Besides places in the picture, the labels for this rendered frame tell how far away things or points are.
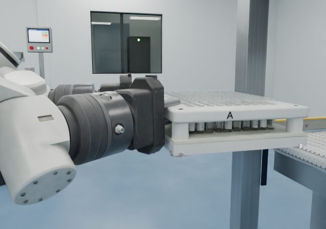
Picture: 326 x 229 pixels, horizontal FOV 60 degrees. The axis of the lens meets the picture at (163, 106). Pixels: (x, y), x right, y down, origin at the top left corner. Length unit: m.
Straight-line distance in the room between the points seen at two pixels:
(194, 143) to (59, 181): 0.21
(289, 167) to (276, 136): 0.32
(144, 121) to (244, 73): 0.44
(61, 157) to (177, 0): 5.56
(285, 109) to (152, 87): 0.23
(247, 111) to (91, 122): 0.25
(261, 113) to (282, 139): 0.07
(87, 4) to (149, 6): 1.12
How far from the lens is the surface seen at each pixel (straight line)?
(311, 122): 0.91
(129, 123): 0.37
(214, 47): 5.96
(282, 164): 0.85
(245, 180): 0.85
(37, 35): 3.11
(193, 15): 5.86
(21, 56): 3.01
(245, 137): 0.48
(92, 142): 0.34
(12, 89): 0.34
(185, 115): 0.43
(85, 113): 0.34
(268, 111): 0.49
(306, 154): 0.74
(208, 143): 0.45
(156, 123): 0.43
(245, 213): 0.89
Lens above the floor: 1.00
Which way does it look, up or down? 8 degrees down
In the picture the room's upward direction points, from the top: straight up
